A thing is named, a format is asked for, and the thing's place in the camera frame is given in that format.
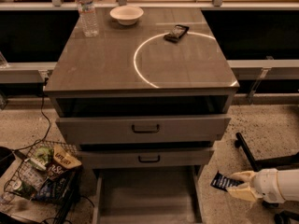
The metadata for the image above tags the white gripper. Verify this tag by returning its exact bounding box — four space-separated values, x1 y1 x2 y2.
227 169 285 203

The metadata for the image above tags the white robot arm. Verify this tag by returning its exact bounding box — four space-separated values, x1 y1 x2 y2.
226 168 299 203

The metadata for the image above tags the middle grey drawer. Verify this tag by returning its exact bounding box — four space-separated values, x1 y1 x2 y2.
78 147 214 169

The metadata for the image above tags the top grey drawer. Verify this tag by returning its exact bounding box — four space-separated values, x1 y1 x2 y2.
56 115 230 145

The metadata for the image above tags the bottom grey open drawer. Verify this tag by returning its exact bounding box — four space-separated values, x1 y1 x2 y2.
92 166 204 224

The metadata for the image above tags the grey drawer cabinet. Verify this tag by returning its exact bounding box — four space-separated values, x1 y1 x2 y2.
43 7 240 224

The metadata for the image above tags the black chair base leg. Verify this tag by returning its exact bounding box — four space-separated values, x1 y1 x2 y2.
234 132 299 208

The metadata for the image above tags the dark snack bar wrapper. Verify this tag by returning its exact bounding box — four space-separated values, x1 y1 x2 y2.
164 24 189 43

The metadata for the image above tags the brown chip bag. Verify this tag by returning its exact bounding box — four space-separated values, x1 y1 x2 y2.
52 145 81 174

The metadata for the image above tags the blue snack bag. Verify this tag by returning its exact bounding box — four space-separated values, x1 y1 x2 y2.
34 177 67 203

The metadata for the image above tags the green snack bag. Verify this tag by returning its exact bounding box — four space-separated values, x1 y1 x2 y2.
34 147 53 166

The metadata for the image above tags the green can in basket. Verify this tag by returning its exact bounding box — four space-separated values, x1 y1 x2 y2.
12 179 35 199

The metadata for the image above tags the clear plastic water bottle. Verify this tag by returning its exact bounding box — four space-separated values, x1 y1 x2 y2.
75 0 99 37

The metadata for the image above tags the black wire basket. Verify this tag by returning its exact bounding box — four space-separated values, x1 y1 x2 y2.
3 139 82 224

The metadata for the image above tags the black power cable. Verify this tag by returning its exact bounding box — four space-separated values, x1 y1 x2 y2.
12 77 52 152

